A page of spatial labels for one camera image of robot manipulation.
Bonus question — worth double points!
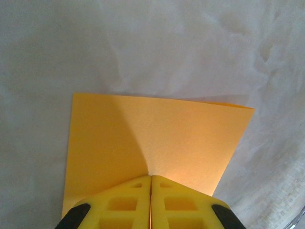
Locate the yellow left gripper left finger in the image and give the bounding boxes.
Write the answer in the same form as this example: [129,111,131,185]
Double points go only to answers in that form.
[54,175,152,229]

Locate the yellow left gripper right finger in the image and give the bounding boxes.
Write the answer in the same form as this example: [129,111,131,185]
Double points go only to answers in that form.
[151,175,246,229]

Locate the orange paper sheet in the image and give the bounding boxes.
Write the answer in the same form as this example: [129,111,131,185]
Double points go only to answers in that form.
[61,93,255,217]

